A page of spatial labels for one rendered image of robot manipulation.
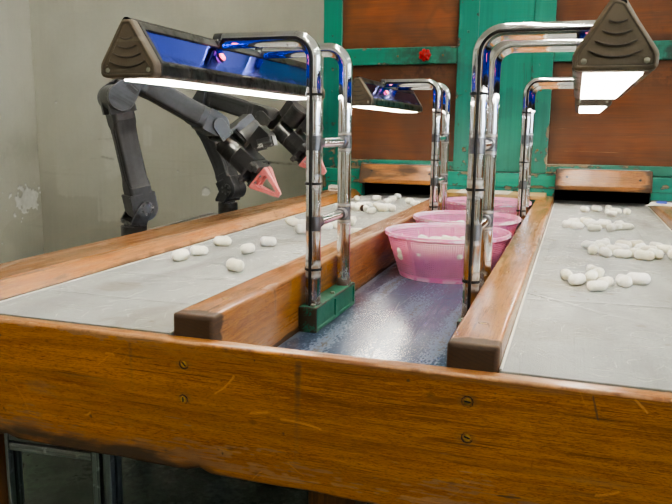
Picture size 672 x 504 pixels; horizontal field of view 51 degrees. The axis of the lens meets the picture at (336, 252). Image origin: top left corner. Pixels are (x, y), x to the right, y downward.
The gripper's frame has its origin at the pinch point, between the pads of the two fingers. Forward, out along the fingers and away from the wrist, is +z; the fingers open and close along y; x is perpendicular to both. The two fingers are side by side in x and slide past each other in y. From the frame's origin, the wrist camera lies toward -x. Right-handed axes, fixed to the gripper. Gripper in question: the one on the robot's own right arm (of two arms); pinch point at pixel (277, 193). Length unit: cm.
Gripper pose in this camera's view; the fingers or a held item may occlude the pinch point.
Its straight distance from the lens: 181.9
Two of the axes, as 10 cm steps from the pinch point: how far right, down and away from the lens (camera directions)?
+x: -6.2, 7.1, 3.3
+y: 3.2, -1.6, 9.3
